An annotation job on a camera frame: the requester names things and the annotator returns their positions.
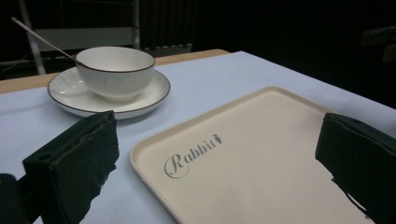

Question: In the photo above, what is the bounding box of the beige plastic tray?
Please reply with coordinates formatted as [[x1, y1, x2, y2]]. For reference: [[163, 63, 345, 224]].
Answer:
[[130, 86, 376, 224]]

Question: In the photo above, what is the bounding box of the thin spoon handle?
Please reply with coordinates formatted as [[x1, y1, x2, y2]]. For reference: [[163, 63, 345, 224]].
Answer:
[[10, 16, 82, 65]]

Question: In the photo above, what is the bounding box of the white dark-rimmed plate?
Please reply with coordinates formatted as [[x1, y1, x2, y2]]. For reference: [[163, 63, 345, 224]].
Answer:
[[47, 66, 172, 120]]

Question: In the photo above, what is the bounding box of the pale blue table mat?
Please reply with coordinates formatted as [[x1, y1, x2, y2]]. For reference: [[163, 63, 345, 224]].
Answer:
[[0, 50, 396, 224]]

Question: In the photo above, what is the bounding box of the dark curtain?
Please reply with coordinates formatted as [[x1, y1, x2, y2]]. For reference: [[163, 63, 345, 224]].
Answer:
[[138, 0, 200, 57]]

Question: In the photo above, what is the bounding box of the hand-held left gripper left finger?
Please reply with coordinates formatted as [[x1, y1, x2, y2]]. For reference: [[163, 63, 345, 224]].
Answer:
[[21, 110, 120, 224]]

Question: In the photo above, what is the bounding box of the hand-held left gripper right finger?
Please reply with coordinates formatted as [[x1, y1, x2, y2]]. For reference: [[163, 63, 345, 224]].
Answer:
[[315, 112, 396, 224]]

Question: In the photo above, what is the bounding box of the white ribbed bowl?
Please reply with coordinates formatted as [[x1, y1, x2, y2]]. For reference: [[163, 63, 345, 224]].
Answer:
[[75, 46, 156, 103]]

